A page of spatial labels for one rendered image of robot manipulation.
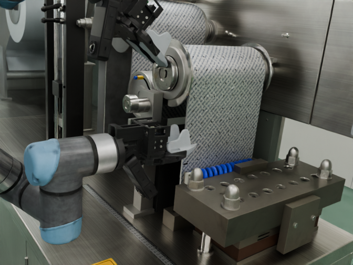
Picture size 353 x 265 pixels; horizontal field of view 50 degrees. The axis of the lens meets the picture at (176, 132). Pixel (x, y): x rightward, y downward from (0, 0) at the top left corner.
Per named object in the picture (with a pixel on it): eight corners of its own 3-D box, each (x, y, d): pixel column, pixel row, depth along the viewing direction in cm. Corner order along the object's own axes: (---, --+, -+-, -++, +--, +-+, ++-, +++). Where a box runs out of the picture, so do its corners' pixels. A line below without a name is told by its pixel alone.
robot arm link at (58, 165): (22, 181, 68) (20, 135, 66) (80, 170, 75) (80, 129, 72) (36, 199, 62) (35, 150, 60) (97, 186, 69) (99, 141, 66)
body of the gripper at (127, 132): (174, 125, 76) (121, 132, 69) (170, 165, 78) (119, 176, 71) (153, 115, 82) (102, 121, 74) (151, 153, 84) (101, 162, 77)
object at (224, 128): (179, 177, 87) (187, 98, 81) (249, 161, 101) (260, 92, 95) (180, 178, 86) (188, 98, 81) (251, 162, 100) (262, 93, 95)
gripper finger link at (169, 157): (190, 152, 80) (155, 159, 74) (190, 159, 80) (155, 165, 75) (177, 145, 83) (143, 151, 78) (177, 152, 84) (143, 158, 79)
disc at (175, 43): (150, 99, 91) (153, 36, 87) (152, 99, 92) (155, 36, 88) (188, 113, 80) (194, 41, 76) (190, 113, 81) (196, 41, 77)
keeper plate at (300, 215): (276, 250, 82) (284, 204, 79) (303, 237, 88) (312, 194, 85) (285, 255, 80) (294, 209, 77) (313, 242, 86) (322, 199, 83)
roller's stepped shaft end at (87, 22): (74, 28, 95) (74, 15, 94) (96, 30, 99) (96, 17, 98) (79, 29, 93) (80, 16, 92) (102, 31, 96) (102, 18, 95)
